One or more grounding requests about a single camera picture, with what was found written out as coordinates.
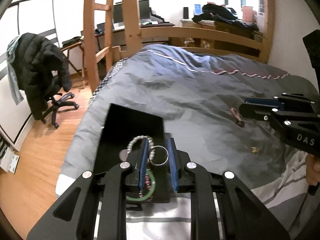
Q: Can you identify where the right hand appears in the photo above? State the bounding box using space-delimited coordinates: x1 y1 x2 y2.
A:
305 154 320 186

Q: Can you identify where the silver ring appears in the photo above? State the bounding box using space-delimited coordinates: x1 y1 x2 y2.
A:
149 145 170 167

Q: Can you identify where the green jade bangle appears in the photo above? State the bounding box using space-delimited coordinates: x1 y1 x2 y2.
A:
126 170 156 202

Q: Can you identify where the black clothes pile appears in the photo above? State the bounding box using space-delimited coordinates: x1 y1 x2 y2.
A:
192 3 259 31

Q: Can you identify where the white bathroom scale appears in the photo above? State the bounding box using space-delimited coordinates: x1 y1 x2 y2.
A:
1 152 20 173

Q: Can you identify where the wooden ladder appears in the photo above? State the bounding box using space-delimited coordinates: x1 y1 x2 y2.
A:
83 0 117 93

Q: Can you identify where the gold bead bracelet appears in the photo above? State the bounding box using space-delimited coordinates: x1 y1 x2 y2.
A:
243 144 261 155

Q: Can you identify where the white sliding wardrobe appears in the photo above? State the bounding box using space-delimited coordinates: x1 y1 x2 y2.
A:
1 0 59 151

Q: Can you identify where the magenta bead bracelet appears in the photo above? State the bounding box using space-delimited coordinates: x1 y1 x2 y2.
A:
138 173 152 198

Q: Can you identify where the dark wooden desk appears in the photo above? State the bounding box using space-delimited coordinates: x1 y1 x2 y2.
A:
84 22 180 61

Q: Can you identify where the grey duvet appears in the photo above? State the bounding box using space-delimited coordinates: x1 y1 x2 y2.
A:
68 44 318 190

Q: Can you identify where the striped white blanket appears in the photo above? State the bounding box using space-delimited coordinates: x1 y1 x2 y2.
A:
55 150 313 239

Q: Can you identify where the wooden dresser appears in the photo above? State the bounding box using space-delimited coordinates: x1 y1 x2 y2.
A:
181 19 263 51

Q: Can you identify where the black puffer jacket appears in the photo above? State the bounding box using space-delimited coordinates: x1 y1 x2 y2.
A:
14 33 72 120

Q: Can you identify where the wooden bed frame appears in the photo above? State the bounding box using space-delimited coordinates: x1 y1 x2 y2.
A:
120 0 274 63

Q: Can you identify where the black jewelry box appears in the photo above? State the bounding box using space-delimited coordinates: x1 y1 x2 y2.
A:
93 103 172 203

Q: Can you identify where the light blue garment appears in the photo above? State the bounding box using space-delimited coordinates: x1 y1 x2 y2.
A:
7 35 24 105

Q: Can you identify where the checkered bed sheet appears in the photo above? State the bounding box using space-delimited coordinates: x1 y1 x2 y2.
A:
88 57 128 106

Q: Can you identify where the pink bead bracelet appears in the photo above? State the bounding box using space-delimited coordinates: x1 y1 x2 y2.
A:
229 107 247 128

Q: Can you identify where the small folding table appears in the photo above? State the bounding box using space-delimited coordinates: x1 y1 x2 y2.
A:
60 36 85 78

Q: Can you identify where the computer monitor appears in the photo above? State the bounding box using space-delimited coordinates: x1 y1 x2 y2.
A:
113 0 151 24

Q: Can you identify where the black office chair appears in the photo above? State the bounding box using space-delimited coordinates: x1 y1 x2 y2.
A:
39 69 80 129

